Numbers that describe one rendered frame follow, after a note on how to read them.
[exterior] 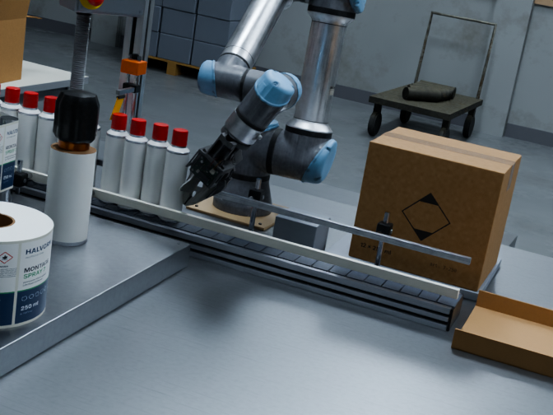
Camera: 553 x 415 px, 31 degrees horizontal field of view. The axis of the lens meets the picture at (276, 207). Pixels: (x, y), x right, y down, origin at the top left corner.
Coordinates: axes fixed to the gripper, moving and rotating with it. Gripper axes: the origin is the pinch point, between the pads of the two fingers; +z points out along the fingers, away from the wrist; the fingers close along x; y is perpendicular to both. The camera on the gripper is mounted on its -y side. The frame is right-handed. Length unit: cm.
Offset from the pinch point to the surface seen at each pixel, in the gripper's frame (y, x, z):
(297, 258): 2.8, 26.7, -9.1
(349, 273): 2.9, 36.7, -14.8
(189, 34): -624, -234, 197
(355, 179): -415, -16, 117
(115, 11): -6.0, -41.2, -17.9
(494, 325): -3, 65, -26
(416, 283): 5, 48, -24
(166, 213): 4.6, -1.0, 3.9
